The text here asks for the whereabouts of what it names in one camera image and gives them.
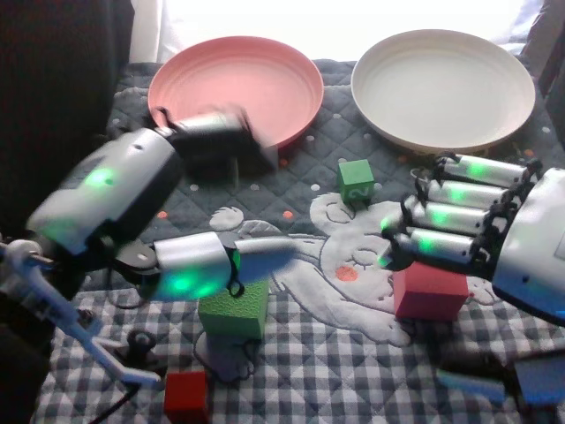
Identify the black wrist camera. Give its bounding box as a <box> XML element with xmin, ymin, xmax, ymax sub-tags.
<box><xmin>125</xmin><ymin>330</ymin><xmax>158</xmax><ymax>368</ymax></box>

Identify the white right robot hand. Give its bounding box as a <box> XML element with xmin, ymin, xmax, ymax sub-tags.
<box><xmin>380</xmin><ymin>152</ymin><xmax>565</xmax><ymax>407</ymax></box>

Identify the black camera cable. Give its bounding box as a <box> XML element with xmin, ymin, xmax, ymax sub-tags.
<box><xmin>94</xmin><ymin>382</ymin><xmax>139</xmax><ymax>424</ymax></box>

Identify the small green number cube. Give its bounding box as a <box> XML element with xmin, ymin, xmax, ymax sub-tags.
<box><xmin>336</xmin><ymin>159</ymin><xmax>375</xmax><ymax>203</ymax></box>

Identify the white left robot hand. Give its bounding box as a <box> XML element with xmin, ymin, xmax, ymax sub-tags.
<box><xmin>25</xmin><ymin>105</ymin><xmax>306</xmax><ymax>302</ymax></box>

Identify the black cloth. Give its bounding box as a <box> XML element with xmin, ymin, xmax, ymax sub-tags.
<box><xmin>0</xmin><ymin>0</ymin><xmax>136</xmax><ymax>231</ymax></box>

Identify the white plate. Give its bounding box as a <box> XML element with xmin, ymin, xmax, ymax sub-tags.
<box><xmin>350</xmin><ymin>28</ymin><xmax>537</xmax><ymax>154</ymax></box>

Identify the pink plate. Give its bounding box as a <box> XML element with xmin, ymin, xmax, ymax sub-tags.
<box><xmin>147</xmin><ymin>37</ymin><xmax>325</xmax><ymax>155</ymax></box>

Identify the small red letter cube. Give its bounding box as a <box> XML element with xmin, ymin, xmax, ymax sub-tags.
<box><xmin>163</xmin><ymin>371</ymin><xmax>209</xmax><ymax>424</ymax></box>

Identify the large pink-red block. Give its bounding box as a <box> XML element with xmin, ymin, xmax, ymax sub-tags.
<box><xmin>392</xmin><ymin>261</ymin><xmax>470</xmax><ymax>322</ymax></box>

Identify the large green block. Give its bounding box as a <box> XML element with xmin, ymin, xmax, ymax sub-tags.
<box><xmin>197</xmin><ymin>278</ymin><xmax>270</xmax><ymax>341</ymax></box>

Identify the white camera bracket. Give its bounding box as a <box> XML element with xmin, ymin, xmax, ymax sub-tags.
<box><xmin>0</xmin><ymin>239</ymin><xmax>164</xmax><ymax>386</ymax></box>

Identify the grey quilt with bear print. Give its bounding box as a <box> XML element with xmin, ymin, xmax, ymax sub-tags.
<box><xmin>33</xmin><ymin>57</ymin><xmax>565</xmax><ymax>424</ymax></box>

